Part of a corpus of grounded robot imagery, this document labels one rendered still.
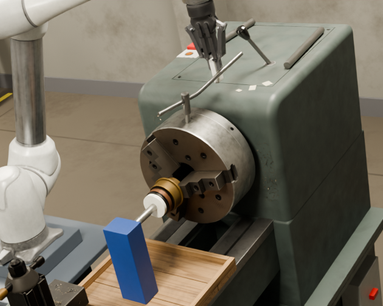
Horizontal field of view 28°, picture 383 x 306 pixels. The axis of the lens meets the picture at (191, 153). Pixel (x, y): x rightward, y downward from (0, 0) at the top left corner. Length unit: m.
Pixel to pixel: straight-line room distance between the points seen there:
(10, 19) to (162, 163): 0.58
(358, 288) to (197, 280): 0.78
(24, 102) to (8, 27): 0.36
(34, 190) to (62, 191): 2.06
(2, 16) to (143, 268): 0.80
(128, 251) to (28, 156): 0.74
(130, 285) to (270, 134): 0.56
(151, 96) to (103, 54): 3.24
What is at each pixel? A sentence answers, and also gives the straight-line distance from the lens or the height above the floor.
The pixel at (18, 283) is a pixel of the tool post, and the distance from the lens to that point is 1.80.
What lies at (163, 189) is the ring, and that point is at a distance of 2.04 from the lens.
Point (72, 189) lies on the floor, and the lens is 4.52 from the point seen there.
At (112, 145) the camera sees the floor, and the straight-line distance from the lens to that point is 4.90.
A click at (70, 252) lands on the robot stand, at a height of 0.75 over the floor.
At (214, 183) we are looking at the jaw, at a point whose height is 1.10.
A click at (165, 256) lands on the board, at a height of 0.88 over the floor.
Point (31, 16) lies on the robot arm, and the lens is 2.18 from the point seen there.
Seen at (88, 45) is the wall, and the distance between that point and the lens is 5.59.
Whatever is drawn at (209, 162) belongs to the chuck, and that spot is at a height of 1.14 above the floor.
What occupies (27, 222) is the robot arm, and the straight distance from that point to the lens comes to 2.47.
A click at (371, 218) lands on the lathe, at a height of 0.54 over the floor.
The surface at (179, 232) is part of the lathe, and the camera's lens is 2.30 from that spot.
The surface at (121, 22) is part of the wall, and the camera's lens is 5.32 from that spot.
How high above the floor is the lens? 2.13
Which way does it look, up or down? 28 degrees down
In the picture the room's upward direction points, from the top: 12 degrees counter-clockwise
